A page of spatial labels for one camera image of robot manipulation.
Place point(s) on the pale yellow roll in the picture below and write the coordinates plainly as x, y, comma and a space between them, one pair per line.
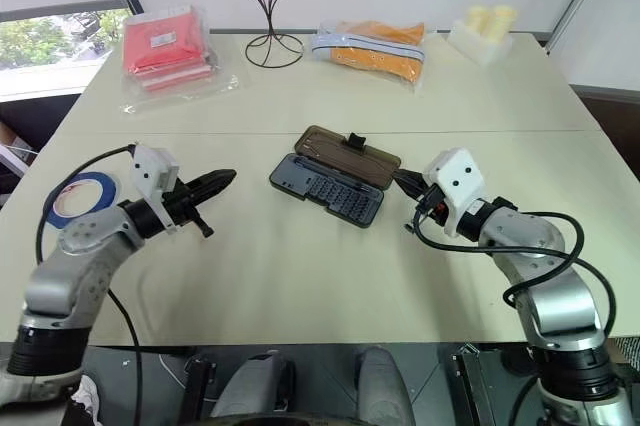
502, 21

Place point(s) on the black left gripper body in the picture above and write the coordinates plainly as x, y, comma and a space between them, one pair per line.
181, 201

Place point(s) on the white crumpled cloth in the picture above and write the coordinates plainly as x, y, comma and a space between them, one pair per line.
87, 396

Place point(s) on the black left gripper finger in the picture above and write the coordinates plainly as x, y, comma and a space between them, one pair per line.
215, 177
212, 191

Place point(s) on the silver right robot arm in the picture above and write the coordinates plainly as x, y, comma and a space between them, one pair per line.
555, 291

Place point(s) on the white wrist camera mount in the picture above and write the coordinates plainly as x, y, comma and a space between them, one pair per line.
457, 181
150, 166

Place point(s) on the blue tape roll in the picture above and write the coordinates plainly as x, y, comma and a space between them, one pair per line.
107, 185

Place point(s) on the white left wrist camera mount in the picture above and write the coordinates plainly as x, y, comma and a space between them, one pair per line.
150, 166

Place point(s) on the white foam holder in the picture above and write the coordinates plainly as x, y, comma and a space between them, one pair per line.
480, 48

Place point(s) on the grey rounded robot leg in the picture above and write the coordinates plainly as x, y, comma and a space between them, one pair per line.
385, 386
250, 386

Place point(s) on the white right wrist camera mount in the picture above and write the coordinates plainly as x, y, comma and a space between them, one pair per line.
457, 181

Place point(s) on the screwdriver bit case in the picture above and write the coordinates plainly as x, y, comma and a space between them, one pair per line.
330, 181

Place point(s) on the red cloth in plastic bag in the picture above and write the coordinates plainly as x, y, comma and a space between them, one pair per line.
165, 46

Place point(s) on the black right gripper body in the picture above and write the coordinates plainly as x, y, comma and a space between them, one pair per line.
431, 201

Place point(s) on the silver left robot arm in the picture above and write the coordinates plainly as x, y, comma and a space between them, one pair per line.
75, 266

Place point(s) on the dark brown cabinet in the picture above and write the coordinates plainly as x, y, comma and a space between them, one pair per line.
615, 121

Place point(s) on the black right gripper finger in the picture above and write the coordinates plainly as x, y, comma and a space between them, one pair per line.
410, 176
412, 189

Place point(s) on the orange cloth in plastic bag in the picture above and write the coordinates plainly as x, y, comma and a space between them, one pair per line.
375, 51

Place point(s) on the black metal bracket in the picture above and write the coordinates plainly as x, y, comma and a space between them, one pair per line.
472, 386

